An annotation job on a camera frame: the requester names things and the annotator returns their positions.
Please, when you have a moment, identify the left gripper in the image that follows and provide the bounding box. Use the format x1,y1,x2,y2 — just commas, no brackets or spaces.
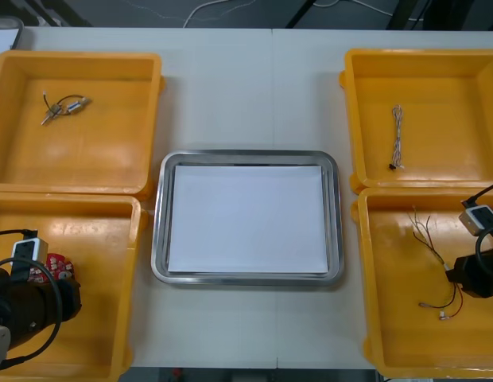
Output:
30,276,83,325

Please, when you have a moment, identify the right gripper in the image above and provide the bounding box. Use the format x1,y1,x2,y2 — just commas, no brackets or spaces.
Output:
444,254,493,300

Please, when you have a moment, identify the round red circuit board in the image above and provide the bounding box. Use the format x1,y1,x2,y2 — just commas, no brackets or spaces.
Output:
45,253,79,283
26,265,49,285

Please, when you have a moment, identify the yellow-orange plastic bin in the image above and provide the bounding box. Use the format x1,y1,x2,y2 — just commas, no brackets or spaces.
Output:
0,49,167,197
338,48,493,195
0,191,149,380
350,186,493,380

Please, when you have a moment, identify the steel tray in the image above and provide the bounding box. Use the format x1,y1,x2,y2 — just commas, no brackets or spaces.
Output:
150,149,345,288

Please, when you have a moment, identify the blue-labelled metal solenoid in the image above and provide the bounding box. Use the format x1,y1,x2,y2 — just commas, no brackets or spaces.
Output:
55,94,91,115

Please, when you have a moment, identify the white paper sheet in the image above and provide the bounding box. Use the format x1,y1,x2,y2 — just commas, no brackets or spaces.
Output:
168,165,330,275

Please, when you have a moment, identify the grey-rimmed white device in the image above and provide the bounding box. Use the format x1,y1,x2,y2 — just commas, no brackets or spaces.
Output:
0,18,25,59

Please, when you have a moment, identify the black metal stand leg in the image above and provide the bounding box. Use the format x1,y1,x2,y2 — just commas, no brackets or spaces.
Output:
286,0,324,29

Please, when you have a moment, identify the black left camera cable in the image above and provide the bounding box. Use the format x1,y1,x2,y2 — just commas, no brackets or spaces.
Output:
0,228,64,371

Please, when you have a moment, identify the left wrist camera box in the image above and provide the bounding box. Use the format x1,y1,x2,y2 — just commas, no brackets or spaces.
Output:
10,237,49,275

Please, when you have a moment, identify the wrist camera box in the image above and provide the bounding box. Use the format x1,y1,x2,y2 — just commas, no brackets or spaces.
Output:
457,205,493,236
10,237,49,275

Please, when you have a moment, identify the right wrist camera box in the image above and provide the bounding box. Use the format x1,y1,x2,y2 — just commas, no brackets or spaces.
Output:
457,205,493,236

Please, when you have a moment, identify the red-black wire harness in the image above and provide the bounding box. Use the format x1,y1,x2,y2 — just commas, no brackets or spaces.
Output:
417,284,467,321

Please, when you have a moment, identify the loose grey-red wire harness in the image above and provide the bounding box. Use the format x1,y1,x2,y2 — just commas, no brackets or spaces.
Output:
406,205,454,274

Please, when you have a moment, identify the twisted white-grey wire harness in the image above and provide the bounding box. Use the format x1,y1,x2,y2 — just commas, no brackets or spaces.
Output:
388,103,406,172

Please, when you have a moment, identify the white floor cable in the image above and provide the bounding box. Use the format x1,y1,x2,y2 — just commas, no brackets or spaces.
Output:
126,0,351,24

